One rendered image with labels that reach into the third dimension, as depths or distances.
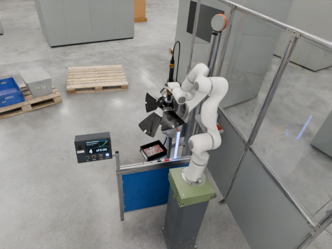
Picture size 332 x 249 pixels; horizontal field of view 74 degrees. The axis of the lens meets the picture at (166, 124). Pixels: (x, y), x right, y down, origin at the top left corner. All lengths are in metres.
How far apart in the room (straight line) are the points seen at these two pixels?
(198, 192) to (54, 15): 6.26
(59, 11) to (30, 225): 5.52
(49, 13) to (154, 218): 5.87
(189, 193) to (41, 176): 2.16
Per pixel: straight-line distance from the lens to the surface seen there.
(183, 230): 2.18
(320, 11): 7.63
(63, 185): 3.15
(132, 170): 2.06
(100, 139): 1.74
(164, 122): 2.04
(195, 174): 1.69
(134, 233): 2.66
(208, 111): 1.42
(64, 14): 7.18
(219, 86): 1.40
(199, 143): 1.46
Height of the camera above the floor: 2.40
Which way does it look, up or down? 38 degrees down
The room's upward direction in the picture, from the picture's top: 6 degrees clockwise
